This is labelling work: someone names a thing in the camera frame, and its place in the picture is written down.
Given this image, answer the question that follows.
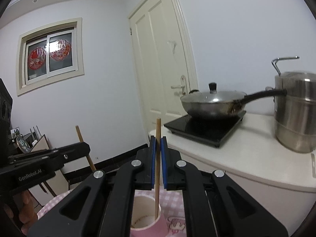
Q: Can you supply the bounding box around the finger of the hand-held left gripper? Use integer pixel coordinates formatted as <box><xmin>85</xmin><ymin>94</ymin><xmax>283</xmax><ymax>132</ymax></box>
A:
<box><xmin>7</xmin><ymin>142</ymin><xmax>91</xmax><ymax>171</ymax></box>

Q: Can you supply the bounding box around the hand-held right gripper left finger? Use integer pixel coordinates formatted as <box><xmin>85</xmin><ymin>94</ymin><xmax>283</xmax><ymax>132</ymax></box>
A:
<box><xmin>27</xmin><ymin>136</ymin><xmax>157</xmax><ymax>237</ymax></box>

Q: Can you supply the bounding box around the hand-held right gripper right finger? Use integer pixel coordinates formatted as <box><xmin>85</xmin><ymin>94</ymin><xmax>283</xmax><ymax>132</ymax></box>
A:
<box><xmin>161</xmin><ymin>136</ymin><xmax>289</xmax><ymax>237</ymax></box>

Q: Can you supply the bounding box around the pink cup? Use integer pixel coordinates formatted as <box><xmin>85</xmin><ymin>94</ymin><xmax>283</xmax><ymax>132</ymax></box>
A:
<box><xmin>130</xmin><ymin>195</ymin><xmax>169</xmax><ymax>237</ymax></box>

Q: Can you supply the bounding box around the person's left hand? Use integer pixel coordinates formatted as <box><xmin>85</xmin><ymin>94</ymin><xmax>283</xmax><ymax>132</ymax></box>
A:
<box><xmin>5</xmin><ymin>190</ymin><xmax>39</xmax><ymax>236</ymax></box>

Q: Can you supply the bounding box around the leaning white board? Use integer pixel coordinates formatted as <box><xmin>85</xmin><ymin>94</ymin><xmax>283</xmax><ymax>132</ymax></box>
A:
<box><xmin>28</xmin><ymin>134</ymin><xmax>72</xmax><ymax>199</ymax></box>

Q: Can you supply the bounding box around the round decorated plate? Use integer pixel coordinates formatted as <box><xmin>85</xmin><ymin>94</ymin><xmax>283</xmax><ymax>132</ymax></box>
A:
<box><xmin>16</xmin><ymin>135</ymin><xmax>31</xmax><ymax>153</ymax></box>

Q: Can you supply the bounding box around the pink checked tablecloth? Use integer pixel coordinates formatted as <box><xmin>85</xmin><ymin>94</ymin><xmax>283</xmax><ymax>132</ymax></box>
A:
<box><xmin>37</xmin><ymin>187</ymin><xmax>187</xmax><ymax>237</ymax></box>

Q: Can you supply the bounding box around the black induction cooktop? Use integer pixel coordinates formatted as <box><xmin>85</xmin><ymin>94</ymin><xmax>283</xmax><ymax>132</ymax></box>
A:
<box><xmin>163</xmin><ymin>110</ymin><xmax>247</xmax><ymax>149</ymax></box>

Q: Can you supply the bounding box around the black speaker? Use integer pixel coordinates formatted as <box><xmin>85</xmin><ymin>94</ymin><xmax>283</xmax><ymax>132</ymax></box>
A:
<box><xmin>0</xmin><ymin>78</ymin><xmax>13</xmax><ymax>158</ymax></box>

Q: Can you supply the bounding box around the white cabinet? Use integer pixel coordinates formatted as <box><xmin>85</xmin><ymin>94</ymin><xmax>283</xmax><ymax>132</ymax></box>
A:
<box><xmin>148</xmin><ymin>112</ymin><xmax>316</xmax><ymax>237</ymax></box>

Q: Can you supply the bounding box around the glass wok lid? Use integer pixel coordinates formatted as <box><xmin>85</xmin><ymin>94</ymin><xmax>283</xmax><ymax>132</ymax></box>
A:
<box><xmin>181</xmin><ymin>82</ymin><xmax>247</xmax><ymax>103</ymax></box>

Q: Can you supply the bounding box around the cream framed window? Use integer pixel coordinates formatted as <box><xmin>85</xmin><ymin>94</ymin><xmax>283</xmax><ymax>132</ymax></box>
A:
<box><xmin>16</xmin><ymin>17</ymin><xmax>85</xmax><ymax>97</ymax></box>

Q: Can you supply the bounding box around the round red window decoration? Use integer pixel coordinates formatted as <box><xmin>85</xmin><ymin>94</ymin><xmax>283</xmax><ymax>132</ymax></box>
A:
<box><xmin>28</xmin><ymin>47</ymin><xmax>47</xmax><ymax>70</ymax></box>
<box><xmin>49</xmin><ymin>39</ymin><xmax>72</xmax><ymax>61</ymax></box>

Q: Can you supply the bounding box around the cream panelled door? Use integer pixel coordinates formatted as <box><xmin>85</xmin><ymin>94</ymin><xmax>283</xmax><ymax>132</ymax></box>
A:
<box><xmin>127</xmin><ymin>0</ymin><xmax>200</xmax><ymax>139</ymax></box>

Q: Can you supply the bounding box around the stainless steel steamer pot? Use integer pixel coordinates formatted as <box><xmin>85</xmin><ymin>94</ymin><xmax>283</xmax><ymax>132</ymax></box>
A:
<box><xmin>265</xmin><ymin>56</ymin><xmax>316</xmax><ymax>153</ymax></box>

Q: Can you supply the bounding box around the steel wok with black handle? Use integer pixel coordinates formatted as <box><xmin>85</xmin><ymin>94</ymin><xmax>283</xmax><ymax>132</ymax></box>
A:
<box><xmin>180</xmin><ymin>88</ymin><xmax>288</xmax><ymax>120</ymax></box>

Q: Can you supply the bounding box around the cream door handle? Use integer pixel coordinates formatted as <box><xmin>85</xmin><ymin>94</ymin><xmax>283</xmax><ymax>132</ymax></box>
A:
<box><xmin>171</xmin><ymin>75</ymin><xmax>187</xmax><ymax>97</ymax></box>

